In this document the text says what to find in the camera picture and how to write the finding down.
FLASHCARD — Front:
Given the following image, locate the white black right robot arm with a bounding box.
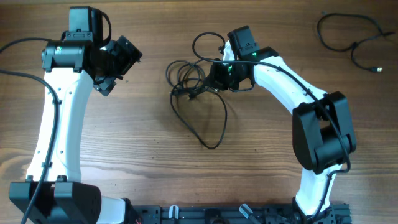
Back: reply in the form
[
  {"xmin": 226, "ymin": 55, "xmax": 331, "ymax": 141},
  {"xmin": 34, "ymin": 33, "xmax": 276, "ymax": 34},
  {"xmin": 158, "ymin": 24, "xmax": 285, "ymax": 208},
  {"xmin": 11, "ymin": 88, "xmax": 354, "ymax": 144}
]
[{"xmin": 207, "ymin": 26, "xmax": 356, "ymax": 222}]

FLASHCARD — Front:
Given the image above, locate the black USB-A cable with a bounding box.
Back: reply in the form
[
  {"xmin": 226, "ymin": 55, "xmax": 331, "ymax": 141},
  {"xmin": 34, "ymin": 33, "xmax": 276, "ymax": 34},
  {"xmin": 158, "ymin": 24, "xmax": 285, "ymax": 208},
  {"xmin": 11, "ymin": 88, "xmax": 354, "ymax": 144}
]
[{"xmin": 165, "ymin": 58, "xmax": 228, "ymax": 150}]

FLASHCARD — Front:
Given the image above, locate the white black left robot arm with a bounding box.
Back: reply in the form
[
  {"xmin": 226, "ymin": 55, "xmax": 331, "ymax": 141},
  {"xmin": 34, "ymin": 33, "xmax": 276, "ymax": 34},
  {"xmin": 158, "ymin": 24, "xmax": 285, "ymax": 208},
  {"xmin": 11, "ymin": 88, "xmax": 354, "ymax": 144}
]
[{"xmin": 9, "ymin": 6, "xmax": 142, "ymax": 223}]

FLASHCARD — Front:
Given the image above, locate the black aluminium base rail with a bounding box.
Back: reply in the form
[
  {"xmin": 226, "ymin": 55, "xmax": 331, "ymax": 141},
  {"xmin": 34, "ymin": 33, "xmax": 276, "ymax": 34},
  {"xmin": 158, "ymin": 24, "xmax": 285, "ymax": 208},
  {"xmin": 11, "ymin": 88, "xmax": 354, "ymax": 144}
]
[{"xmin": 74, "ymin": 203, "xmax": 352, "ymax": 224}]

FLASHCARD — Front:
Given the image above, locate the black USB-C cable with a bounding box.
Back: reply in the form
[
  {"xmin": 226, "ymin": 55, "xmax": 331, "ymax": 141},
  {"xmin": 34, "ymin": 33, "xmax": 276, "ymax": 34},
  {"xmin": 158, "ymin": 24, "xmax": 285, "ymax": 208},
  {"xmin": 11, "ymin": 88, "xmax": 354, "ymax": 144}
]
[{"xmin": 316, "ymin": 11, "xmax": 396, "ymax": 73}]

